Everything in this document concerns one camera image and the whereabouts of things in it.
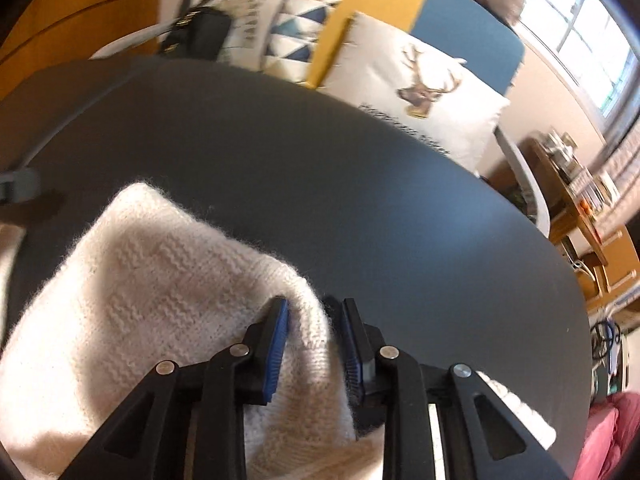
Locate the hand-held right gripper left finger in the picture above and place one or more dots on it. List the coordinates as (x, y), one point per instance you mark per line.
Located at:
(277, 345)

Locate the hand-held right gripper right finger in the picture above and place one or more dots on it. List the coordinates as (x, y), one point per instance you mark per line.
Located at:
(350, 345)

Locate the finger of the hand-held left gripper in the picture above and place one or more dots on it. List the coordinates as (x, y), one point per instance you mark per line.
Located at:
(20, 185)

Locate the white knit sweater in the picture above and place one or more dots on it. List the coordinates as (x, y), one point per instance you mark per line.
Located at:
(150, 285)

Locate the orange wooden wardrobe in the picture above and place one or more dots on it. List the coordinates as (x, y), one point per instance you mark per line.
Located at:
(75, 25)

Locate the black handbag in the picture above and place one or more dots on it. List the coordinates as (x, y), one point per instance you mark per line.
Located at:
(205, 35)

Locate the wooden shelf unit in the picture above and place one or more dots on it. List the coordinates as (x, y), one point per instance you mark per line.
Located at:
(555, 185)

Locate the pink cloth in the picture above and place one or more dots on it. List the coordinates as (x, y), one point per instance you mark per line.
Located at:
(605, 435)

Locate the row of small shelf items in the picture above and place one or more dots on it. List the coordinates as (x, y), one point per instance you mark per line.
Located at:
(575, 170)

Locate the deer print pillow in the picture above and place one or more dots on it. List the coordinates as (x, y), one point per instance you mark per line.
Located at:
(400, 60)

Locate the triangle pattern pillow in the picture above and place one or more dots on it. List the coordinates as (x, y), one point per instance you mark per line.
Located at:
(295, 35)

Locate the window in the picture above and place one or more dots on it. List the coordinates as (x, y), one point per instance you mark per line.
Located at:
(590, 25)

